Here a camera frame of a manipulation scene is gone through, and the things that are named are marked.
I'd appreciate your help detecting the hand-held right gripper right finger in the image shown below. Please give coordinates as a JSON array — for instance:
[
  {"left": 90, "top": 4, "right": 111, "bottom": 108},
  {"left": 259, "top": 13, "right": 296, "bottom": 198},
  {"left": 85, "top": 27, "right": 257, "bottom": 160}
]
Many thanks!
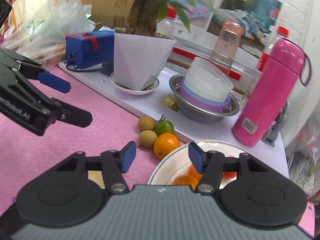
[{"left": 188, "top": 142, "right": 270, "bottom": 195}]

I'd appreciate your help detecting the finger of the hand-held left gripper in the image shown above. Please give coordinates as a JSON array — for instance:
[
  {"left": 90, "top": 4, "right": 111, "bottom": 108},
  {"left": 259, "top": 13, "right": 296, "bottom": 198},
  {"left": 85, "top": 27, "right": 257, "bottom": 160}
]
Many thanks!
[
  {"left": 50, "top": 100, "right": 93, "bottom": 128},
  {"left": 0, "top": 47, "right": 71, "bottom": 94}
]

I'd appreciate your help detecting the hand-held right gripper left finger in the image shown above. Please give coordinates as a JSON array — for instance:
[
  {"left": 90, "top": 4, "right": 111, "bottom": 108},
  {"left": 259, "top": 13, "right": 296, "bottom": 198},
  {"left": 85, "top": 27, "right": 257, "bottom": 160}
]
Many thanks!
[{"left": 54, "top": 141, "right": 137, "bottom": 195}]

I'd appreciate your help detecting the small orange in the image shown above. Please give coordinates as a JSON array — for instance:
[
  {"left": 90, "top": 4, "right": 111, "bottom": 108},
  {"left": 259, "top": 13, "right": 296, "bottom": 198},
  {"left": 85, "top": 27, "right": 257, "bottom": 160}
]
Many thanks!
[
  {"left": 188, "top": 164, "right": 203, "bottom": 180},
  {"left": 153, "top": 133, "right": 181, "bottom": 160},
  {"left": 172, "top": 175, "right": 198, "bottom": 189}
]

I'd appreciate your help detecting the tan longan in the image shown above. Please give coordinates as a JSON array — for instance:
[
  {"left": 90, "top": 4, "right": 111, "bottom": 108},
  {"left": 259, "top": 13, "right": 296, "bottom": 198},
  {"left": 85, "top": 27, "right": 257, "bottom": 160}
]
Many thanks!
[
  {"left": 137, "top": 116, "right": 156, "bottom": 132},
  {"left": 139, "top": 130, "right": 158, "bottom": 148}
]

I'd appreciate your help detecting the white plate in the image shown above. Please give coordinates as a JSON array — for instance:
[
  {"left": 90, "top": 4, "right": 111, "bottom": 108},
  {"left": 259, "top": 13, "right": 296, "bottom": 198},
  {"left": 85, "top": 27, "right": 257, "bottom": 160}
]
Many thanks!
[{"left": 147, "top": 140, "right": 253, "bottom": 185}]

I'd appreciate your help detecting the green tomato with stem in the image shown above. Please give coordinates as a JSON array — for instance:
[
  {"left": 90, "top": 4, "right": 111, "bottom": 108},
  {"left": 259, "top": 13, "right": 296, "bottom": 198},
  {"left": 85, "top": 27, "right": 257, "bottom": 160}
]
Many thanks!
[{"left": 154, "top": 115, "right": 175, "bottom": 137}]

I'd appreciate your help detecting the steel basin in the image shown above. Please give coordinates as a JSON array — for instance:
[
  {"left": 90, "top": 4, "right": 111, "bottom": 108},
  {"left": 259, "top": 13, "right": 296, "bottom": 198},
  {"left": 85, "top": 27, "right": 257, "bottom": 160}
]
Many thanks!
[{"left": 169, "top": 74, "right": 241, "bottom": 124}]

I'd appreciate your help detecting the blue box device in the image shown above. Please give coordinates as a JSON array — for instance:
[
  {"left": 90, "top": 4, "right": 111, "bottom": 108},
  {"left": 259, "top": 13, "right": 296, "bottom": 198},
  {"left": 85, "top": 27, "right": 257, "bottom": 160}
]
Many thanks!
[{"left": 65, "top": 30, "right": 115, "bottom": 70}]

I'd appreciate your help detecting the white platform board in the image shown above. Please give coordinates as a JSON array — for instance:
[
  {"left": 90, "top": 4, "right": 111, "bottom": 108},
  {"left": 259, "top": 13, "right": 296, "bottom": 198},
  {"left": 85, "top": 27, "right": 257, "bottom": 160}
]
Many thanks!
[{"left": 59, "top": 60, "right": 288, "bottom": 178}]

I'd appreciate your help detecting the black power plug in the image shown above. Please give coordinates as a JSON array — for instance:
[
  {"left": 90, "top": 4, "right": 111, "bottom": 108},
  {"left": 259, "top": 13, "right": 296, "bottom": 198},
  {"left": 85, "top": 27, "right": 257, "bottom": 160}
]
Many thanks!
[{"left": 101, "top": 61, "right": 114, "bottom": 77}]

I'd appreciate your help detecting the translucent plastic bag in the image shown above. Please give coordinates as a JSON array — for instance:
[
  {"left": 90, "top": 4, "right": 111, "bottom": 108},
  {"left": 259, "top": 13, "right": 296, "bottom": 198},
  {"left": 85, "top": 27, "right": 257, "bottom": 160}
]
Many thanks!
[{"left": 10, "top": 0, "right": 90, "bottom": 63}]

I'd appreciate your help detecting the white pot saucer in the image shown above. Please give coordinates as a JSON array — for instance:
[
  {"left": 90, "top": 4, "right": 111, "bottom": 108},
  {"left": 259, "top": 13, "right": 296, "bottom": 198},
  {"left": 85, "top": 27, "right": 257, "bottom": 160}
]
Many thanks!
[{"left": 110, "top": 72, "right": 160, "bottom": 95}]

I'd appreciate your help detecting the stack of plastic bowls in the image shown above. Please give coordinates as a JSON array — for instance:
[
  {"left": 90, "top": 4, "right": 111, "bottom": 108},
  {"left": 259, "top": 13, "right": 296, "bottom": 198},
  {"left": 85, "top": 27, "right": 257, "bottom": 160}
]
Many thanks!
[{"left": 180, "top": 56, "right": 234, "bottom": 113}]

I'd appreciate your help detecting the potted money tree white pot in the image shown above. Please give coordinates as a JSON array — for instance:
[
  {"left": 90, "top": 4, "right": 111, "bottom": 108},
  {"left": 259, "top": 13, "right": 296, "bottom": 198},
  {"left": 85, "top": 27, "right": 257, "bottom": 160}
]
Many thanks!
[{"left": 59, "top": 0, "right": 218, "bottom": 92}]

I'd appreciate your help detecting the cardboard box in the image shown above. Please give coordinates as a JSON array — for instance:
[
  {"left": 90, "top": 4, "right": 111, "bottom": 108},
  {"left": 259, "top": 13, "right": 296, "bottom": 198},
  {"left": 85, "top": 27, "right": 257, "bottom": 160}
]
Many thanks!
[{"left": 77, "top": 0, "right": 140, "bottom": 28}]

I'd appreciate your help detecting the pink thermos bottle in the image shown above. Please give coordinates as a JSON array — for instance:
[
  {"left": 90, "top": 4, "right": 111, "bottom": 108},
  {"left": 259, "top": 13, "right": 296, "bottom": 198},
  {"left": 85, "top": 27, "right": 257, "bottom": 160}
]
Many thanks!
[{"left": 231, "top": 39, "right": 312, "bottom": 147}]

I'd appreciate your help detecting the clear crumpled plastic bag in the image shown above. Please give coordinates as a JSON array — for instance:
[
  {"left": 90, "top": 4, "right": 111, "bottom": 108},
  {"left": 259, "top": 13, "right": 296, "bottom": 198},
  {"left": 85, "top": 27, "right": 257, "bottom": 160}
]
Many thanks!
[{"left": 285, "top": 120, "right": 320, "bottom": 200}]

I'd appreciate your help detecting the clear plastic cup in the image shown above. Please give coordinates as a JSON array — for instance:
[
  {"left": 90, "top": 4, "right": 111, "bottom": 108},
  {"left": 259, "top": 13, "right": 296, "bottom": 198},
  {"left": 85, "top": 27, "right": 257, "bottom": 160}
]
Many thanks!
[{"left": 209, "top": 20, "right": 242, "bottom": 77}]

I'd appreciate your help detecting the red-capped plastic bottle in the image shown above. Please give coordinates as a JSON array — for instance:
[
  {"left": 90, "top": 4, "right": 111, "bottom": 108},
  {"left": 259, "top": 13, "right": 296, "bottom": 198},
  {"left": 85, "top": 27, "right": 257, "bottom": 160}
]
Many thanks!
[{"left": 256, "top": 26, "right": 290, "bottom": 73}]

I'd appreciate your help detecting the bedding wall poster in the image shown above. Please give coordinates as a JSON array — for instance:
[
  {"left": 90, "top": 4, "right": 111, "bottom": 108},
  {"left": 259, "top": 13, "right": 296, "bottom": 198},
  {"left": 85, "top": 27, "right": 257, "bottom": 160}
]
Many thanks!
[{"left": 175, "top": 0, "right": 283, "bottom": 53}]

